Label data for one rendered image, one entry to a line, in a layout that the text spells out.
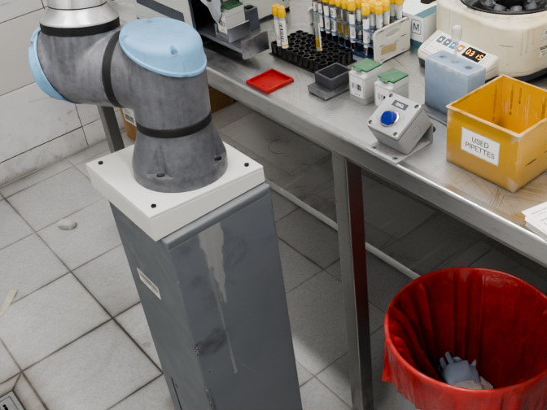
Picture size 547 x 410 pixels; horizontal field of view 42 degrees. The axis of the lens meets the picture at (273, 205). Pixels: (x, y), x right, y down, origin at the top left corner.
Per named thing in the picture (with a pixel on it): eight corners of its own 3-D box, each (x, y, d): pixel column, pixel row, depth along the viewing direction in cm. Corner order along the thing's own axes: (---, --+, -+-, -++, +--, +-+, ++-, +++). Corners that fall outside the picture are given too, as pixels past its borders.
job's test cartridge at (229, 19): (219, 35, 154) (214, 6, 150) (236, 28, 156) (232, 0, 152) (229, 40, 151) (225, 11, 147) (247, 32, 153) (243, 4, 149)
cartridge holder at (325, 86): (308, 91, 138) (306, 75, 136) (343, 75, 142) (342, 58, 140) (326, 101, 134) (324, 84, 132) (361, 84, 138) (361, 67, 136)
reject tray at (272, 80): (246, 84, 144) (245, 80, 143) (273, 71, 147) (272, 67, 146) (267, 94, 139) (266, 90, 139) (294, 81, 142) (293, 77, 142)
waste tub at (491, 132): (444, 160, 115) (445, 105, 109) (498, 127, 120) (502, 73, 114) (513, 194, 106) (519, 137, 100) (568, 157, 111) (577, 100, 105)
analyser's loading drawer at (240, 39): (190, 34, 162) (186, 12, 159) (214, 24, 165) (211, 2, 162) (244, 59, 148) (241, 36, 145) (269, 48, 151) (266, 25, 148)
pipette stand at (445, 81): (417, 111, 128) (417, 59, 122) (447, 97, 130) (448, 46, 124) (458, 132, 121) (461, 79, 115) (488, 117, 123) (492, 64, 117)
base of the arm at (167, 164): (151, 203, 107) (141, 145, 101) (121, 159, 118) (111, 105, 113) (243, 175, 112) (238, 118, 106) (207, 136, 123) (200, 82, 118)
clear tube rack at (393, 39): (308, 40, 157) (306, 8, 153) (342, 24, 161) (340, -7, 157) (375, 66, 143) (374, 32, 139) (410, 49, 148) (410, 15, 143)
